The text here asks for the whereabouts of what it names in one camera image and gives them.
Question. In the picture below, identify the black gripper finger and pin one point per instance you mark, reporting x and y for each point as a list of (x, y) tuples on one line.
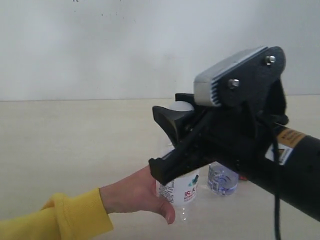
[(177, 124), (190, 154)]

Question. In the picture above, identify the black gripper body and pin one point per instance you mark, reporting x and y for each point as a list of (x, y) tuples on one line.
[(239, 137)]

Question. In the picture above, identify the tall clear blue-tinted bottle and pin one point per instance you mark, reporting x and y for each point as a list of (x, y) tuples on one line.
[(221, 180)]

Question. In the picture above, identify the clear water bottle white cap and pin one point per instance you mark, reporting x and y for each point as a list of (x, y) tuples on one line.
[(181, 191)]

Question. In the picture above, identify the milk tea bottle cream cap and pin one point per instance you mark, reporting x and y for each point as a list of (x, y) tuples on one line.
[(242, 178)]

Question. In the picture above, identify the yellow sleeve forearm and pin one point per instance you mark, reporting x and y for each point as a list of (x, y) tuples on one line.
[(62, 218)]

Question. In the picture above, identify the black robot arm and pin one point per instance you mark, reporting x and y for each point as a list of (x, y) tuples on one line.
[(297, 169)]

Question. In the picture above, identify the person's bare hand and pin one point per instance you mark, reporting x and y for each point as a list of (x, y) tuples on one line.
[(136, 192)]

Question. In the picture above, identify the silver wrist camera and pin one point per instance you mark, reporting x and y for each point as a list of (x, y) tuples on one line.
[(205, 84)]

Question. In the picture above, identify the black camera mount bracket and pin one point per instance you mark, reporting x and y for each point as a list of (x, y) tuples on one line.
[(258, 82)]

